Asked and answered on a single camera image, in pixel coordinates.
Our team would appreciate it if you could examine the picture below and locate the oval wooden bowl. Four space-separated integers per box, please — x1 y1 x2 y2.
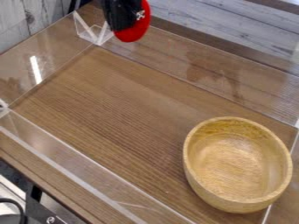
181 116 294 214

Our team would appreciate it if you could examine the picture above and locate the clear acrylic front wall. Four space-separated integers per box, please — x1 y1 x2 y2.
0 100 189 224

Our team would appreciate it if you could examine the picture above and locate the black table leg frame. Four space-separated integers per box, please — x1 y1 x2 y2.
25 184 68 224

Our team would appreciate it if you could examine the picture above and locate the black cable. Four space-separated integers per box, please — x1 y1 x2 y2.
0 197 28 224

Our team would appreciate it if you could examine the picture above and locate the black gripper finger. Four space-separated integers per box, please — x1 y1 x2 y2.
105 0 145 32

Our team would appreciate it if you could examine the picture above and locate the red plush strawberry toy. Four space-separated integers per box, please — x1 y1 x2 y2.
113 0 151 42

